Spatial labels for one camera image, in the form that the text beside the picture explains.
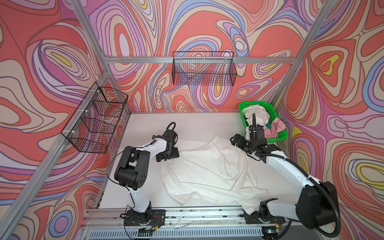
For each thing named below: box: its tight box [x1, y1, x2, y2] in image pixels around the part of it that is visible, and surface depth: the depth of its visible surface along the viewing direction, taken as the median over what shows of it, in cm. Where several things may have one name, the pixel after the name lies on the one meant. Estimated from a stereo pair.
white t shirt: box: [160, 136, 272, 215], surface depth 88 cm
